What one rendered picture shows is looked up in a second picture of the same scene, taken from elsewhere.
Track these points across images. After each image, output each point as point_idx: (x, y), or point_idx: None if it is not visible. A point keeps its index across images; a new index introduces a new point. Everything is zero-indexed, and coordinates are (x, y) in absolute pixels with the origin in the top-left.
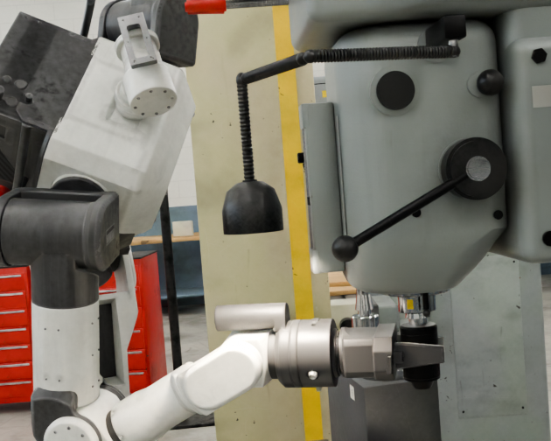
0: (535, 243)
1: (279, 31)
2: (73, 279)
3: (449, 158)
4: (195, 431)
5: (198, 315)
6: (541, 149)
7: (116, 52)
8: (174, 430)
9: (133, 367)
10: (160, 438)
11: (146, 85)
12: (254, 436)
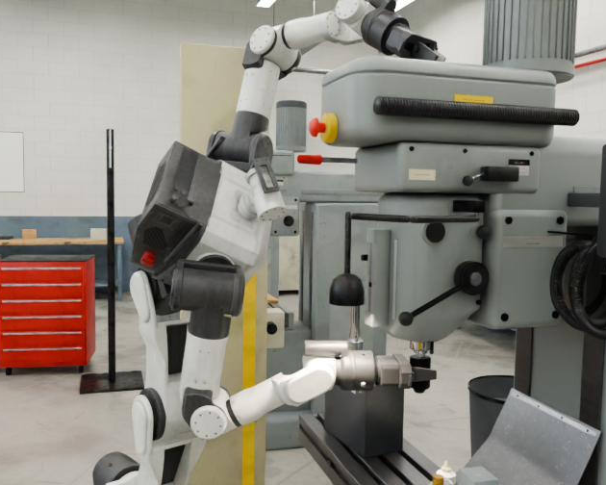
0: (496, 319)
1: None
2: (222, 321)
3: (461, 272)
4: (125, 394)
5: (106, 301)
6: (505, 269)
7: (247, 178)
8: (108, 393)
9: (73, 343)
10: (98, 398)
11: (273, 204)
12: None
